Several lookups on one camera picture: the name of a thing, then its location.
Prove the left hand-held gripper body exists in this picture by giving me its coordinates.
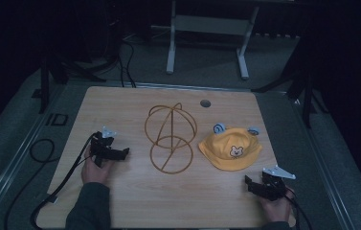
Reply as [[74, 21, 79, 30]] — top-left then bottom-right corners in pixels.
[[89, 126, 121, 168]]

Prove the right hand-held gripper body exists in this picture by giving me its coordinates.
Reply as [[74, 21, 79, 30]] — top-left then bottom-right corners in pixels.
[[261, 164, 297, 202]]

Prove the person's right hand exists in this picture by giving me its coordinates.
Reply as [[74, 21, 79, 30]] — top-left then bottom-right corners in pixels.
[[259, 189, 296, 224]]

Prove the person's left hand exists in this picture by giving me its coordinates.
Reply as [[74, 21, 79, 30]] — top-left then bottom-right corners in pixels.
[[80, 149, 116, 186]]

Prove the yellow bear bucket hat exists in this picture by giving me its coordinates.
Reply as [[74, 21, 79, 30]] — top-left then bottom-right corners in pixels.
[[197, 122, 264, 173]]

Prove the black tripod stand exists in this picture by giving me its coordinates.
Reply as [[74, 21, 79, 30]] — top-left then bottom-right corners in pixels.
[[32, 47, 107, 115], [252, 47, 329, 129]]

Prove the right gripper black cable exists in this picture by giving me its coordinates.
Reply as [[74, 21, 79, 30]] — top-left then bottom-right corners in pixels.
[[282, 188, 314, 230]]

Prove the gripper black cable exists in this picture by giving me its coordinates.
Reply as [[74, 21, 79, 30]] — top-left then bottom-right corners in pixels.
[[282, 188, 314, 230], [29, 130, 102, 230]]

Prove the golden wire hat stand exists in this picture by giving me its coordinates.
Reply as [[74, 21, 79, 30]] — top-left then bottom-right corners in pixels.
[[144, 102, 198, 175]]

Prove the metal floor rail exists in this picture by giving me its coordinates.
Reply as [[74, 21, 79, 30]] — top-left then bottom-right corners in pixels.
[[0, 92, 66, 226], [291, 95, 358, 230]]

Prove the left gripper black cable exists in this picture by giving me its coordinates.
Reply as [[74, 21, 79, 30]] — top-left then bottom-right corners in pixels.
[[29, 130, 102, 230]]

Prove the looped black floor cable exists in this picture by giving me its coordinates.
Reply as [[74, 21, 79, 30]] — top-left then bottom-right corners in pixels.
[[3, 138, 56, 230]]

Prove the white metal table frame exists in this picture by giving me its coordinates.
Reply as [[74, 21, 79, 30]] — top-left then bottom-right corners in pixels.
[[165, 0, 261, 81]]

